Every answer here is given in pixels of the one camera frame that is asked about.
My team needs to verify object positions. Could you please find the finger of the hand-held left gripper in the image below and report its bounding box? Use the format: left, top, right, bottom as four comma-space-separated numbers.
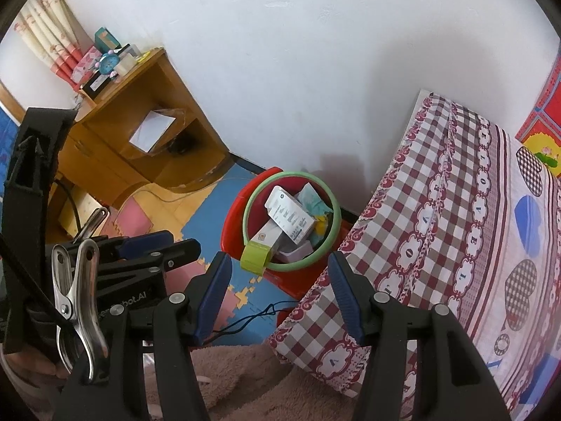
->
96, 239, 202, 281
99, 230, 176, 259

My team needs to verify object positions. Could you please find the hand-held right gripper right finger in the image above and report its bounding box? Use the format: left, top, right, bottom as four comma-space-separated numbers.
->
328, 252, 511, 421

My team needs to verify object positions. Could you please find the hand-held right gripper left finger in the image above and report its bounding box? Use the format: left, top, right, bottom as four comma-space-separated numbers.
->
53, 252, 233, 421

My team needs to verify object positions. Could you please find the long white box green end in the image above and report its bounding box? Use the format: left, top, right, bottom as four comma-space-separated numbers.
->
240, 217, 288, 278

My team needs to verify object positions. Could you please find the red bin with green rim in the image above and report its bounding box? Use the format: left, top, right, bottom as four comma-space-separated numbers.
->
221, 167, 351, 299

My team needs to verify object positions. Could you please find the lilac plastic container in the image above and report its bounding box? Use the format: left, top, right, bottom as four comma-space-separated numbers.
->
274, 243, 316, 266

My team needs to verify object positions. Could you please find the white printed carton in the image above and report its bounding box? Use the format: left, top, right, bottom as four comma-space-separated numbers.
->
264, 185, 317, 246

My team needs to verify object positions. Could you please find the person's left forearm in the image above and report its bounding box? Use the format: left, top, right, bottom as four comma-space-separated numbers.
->
2, 346, 71, 404

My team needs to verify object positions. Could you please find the metal spring clip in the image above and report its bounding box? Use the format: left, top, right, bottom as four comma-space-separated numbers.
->
72, 207, 110, 244
52, 239, 109, 382

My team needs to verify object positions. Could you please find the person's pink fleece leg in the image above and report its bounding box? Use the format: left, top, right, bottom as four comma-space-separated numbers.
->
144, 344, 364, 421

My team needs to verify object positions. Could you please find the white paper sheet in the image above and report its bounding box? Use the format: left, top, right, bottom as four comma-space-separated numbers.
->
129, 111, 176, 152

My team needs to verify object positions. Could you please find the patchwork heart bed sheet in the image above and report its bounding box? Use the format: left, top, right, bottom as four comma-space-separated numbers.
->
267, 92, 561, 417

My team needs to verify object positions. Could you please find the wooden desk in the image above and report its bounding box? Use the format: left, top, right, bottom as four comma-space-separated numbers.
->
44, 47, 231, 242

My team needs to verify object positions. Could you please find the black box with white label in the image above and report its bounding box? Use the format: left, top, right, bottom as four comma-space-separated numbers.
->
79, 72, 117, 97

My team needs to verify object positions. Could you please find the pink patterned box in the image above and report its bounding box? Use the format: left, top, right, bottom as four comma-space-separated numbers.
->
70, 46, 103, 83

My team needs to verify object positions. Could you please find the blue alarm clock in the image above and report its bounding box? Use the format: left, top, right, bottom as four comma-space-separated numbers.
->
94, 50, 121, 75

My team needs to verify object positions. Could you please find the cream curtain with red hem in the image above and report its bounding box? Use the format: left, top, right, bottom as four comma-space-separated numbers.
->
13, 0, 95, 88

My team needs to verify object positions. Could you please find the teal box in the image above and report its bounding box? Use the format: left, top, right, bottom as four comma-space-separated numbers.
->
94, 27, 121, 51

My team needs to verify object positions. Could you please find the red yellow floral printed blanket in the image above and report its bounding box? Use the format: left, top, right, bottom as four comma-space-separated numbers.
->
515, 50, 561, 180

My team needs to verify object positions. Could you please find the thin black cable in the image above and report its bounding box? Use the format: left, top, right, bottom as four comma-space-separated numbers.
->
210, 302, 299, 343

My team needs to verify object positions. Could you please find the thick black cable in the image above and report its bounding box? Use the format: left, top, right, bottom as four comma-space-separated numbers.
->
53, 180, 84, 233
0, 232, 66, 329

